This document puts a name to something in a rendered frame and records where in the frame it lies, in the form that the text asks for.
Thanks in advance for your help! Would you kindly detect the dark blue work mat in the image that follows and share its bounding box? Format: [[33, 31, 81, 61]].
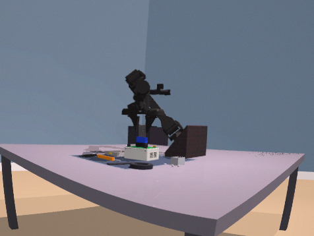
[[70, 154, 197, 169]]

